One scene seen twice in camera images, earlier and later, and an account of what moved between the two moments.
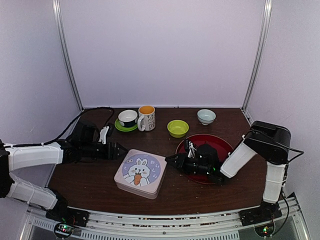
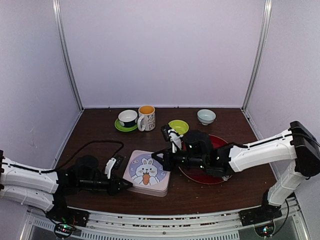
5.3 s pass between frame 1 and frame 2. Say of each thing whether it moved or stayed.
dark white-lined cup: stayed
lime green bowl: stayed
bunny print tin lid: moved
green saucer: stayed
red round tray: stayed
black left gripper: moved
